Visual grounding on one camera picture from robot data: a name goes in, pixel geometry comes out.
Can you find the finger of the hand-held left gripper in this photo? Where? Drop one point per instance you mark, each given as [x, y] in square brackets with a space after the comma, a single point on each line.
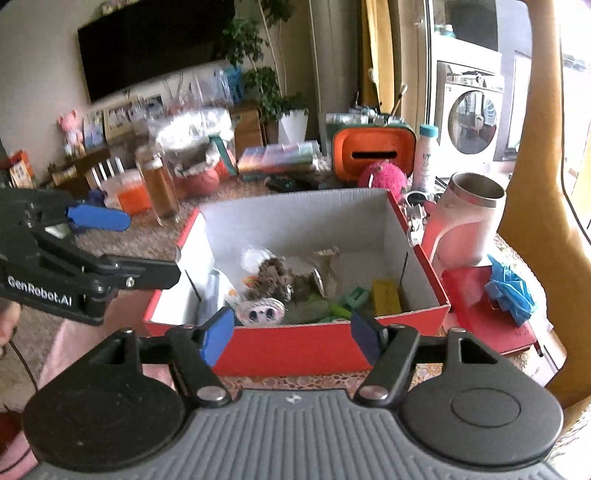
[138, 273]
[99, 218]

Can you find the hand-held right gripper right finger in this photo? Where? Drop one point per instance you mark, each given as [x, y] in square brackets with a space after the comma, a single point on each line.
[364, 339]

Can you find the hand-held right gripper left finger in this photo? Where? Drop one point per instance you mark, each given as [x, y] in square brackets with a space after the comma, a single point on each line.
[217, 334]

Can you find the green plastic item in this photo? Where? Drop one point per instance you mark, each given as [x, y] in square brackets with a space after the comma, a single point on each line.
[342, 305]

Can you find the yellow block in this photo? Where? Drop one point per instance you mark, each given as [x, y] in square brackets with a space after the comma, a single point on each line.
[385, 296]

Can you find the red cardboard box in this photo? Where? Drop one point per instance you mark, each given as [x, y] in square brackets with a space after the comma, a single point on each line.
[300, 346]

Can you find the brown fuzzy object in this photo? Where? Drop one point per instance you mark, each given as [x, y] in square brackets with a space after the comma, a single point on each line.
[272, 278]

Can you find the silver foil packet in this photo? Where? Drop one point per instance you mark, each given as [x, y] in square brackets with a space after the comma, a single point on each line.
[318, 273]

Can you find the bag of white beads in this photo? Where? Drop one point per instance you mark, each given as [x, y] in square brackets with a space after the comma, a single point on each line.
[255, 261]

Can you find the person's left hand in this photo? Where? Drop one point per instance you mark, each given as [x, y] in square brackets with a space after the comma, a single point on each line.
[8, 323]

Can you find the orange tissue pack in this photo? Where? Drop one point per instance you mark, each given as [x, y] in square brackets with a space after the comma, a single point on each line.
[131, 194]

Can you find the row of white cylinders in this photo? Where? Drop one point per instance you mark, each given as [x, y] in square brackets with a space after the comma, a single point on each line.
[106, 168]

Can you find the wooden television cabinet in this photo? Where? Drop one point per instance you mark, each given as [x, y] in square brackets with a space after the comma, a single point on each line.
[83, 161]

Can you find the tall glass bottle brown tea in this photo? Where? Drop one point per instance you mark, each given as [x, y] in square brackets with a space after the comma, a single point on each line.
[159, 184]

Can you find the pink pig plush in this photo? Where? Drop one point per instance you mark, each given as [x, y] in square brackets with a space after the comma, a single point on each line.
[71, 130]

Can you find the red white snack box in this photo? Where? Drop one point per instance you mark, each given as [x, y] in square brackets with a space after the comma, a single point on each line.
[21, 168]

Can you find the pink towel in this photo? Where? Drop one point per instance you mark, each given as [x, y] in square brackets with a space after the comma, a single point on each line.
[69, 350]

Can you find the red notebook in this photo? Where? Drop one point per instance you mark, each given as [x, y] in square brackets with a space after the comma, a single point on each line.
[485, 318]

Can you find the clear plastic bag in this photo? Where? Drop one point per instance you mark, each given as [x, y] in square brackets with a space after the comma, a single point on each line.
[194, 130]

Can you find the pink steel tumbler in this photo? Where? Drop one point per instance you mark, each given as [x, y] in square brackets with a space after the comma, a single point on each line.
[461, 226]

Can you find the black sunglasses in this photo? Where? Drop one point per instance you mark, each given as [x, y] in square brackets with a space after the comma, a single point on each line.
[418, 199]

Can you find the blue crumpled bag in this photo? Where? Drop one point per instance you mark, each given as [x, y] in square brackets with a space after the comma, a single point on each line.
[510, 290]

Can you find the pink crochet apple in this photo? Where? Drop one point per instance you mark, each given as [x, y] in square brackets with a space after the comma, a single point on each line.
[383, 177]

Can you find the black remote control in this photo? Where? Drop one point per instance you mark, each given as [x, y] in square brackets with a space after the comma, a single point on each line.
[286, 184]

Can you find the stack of colourful bead boxes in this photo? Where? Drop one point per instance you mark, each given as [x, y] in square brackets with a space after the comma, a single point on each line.
[277, 159]

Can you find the black television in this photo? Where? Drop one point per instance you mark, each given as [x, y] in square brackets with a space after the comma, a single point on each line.
[152, 41]

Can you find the orange green storage bin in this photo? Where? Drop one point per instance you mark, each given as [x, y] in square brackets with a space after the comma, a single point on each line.
[374, 152]

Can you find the white bottle blue cap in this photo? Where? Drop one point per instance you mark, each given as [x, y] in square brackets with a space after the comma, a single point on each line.
[427, 154]

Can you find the green potted plant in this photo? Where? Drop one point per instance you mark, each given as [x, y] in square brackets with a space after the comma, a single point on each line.
[268, 78]

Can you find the white washing machine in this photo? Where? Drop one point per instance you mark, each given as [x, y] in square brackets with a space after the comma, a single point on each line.
[471, 115]

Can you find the yellow giraffe figure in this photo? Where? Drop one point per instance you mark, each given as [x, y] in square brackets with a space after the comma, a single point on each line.
[540, 161]

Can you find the white tower air conditioner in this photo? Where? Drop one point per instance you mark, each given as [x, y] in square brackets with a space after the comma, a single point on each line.
[334, 60]

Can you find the yellow curtain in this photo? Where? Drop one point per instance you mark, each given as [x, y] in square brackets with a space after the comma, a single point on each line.
[381, 55]

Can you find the photo frame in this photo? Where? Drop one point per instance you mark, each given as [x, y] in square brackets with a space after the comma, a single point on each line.
[94, 129]
[117, 119]
[153, 106]

